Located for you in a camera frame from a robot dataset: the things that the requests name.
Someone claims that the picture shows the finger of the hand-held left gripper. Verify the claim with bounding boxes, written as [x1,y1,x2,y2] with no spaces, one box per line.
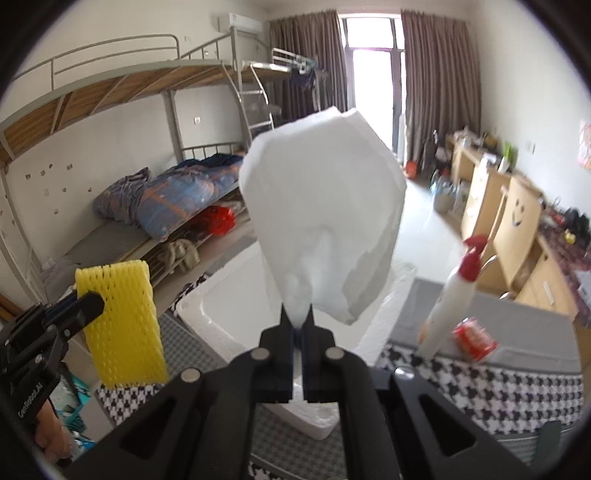
[42,292,106,340]
[45,286,80,319]

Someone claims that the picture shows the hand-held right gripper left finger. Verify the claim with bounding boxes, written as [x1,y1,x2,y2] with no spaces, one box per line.
[65,305,295,480]

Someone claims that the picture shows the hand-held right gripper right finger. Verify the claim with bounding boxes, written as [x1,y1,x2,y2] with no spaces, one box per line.
[302,304,548,480]

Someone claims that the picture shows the yellow foam net sleeve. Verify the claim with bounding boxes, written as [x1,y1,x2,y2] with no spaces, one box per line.
[75,260,169,391]

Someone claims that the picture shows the white styrofoam box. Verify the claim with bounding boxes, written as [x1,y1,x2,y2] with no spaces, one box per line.
[178,240,416,439]

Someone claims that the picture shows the white tissue paper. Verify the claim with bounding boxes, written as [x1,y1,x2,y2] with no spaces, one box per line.
[239,106,408,326]

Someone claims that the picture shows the person's left hand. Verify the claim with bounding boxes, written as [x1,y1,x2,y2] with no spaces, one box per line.
[33,401,75,464]

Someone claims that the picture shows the beige cloth bundle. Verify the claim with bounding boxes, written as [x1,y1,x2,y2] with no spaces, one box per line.
[161,237,202,274]

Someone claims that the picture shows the white pump bottle red cap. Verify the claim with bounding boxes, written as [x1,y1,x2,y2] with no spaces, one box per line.
[418,235,490,361]

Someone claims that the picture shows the blue plaid quilt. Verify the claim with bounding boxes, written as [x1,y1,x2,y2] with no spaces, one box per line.
[92,154,245,241]

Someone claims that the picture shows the red plastic bag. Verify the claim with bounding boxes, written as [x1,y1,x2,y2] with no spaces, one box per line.
[193,205,237,237]

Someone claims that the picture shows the red snack packet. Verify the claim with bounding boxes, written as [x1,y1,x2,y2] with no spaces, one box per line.
[451,318,499,365]

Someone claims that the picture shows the houndstooth tablecloth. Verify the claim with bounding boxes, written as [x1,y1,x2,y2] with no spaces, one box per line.
[95,272,583,480]

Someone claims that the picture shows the grey bucket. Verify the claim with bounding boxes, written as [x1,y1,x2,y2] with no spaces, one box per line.
[431,182,455,214]

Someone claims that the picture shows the large metal bunk bed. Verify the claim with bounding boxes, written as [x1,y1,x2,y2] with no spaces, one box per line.
[0,33,278,319]

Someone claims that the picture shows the long wooden desk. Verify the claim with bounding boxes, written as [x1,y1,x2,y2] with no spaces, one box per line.
[450,133,591,321]

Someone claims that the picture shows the wooden chair with smiley face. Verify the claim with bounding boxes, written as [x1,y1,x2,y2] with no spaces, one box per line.
[480,175,544,291]

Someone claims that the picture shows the hanging dark clothes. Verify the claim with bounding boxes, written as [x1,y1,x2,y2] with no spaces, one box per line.
[289,65,320,92]

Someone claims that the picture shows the glass balcony door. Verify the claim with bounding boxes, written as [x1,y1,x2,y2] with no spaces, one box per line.
[339,14,407,155]

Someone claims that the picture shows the metal bunk bed with ladder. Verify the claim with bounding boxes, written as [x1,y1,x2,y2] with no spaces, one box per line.
[238,46,333,139]

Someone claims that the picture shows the brown curtain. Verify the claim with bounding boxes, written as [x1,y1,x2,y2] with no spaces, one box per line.
[400,8,484,172]
[269,9,350,126]

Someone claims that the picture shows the white air conditioner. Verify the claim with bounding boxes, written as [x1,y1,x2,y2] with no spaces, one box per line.
[217,13,265,34]

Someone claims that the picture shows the pink wall poster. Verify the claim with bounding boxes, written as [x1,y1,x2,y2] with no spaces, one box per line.
[577,119,591,172]

